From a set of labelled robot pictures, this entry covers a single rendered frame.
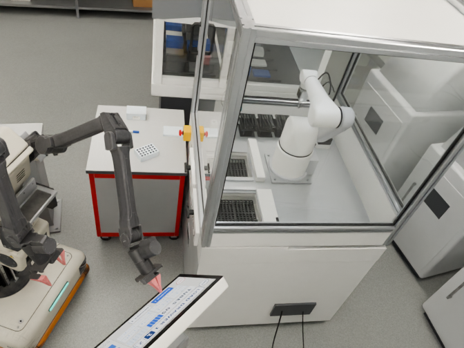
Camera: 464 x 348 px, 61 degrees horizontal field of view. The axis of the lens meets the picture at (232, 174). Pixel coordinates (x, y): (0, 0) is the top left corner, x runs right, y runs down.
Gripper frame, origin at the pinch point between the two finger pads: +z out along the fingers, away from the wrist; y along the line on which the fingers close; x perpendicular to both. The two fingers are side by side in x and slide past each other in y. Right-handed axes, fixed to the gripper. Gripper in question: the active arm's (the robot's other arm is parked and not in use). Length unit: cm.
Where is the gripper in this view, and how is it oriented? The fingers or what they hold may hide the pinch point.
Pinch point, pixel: (159, 291)
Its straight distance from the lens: 161.9
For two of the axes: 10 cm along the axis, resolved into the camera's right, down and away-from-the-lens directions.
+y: 6.5, -4.6, 6.1
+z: 4.7, 8.7, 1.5
